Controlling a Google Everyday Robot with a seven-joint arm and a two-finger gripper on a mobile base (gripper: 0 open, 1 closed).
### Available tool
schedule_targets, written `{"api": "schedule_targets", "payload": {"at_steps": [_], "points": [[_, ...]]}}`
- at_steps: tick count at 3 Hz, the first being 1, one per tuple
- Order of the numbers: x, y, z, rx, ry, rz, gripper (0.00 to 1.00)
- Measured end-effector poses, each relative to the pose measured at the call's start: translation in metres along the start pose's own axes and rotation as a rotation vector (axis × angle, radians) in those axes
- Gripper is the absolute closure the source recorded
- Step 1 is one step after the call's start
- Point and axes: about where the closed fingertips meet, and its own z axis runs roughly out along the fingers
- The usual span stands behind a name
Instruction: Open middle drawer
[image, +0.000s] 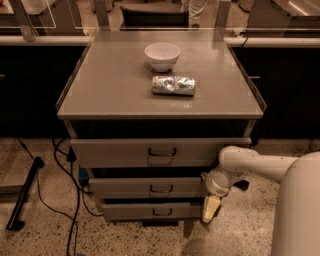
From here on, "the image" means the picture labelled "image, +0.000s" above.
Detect grey bottom drawer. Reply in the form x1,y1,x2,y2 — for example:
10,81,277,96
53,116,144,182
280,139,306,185
102,202,203,221

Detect grey drawer cabinet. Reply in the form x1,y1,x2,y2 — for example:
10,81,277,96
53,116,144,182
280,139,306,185
55,29,267,228

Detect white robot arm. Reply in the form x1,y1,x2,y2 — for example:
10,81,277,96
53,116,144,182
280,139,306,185
202,146,320,256

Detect black chair back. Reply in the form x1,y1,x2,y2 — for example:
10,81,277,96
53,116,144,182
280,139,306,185
120,6,189,29

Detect grey middle drawer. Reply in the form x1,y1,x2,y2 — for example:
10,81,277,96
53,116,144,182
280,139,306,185
89,177,207,199

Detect black power plug right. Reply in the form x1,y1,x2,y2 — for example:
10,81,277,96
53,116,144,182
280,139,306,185
234,180,249,191

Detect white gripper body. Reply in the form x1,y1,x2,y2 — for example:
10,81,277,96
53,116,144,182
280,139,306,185
201,165,232,198

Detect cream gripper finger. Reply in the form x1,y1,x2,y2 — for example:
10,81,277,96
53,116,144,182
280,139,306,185
202,195,221,223

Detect crumpled silver foil can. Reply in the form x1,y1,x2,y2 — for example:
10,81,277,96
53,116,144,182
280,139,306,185
152,76,196,96

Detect white ceramic bowl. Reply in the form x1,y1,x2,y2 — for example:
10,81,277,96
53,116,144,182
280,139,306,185
144,43,180,73

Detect black metal floor bar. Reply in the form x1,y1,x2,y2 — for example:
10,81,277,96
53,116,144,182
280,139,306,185
6,157,44,231

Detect grey drawer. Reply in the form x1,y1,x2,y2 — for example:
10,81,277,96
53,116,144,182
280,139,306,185
71,138,251,168
89,177,207,199
102,202,203,221

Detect black floor cable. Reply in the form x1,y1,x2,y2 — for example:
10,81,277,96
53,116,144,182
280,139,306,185
16,137,105,256

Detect grey top drawer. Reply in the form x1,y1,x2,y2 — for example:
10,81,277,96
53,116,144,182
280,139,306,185
71,138,251,168

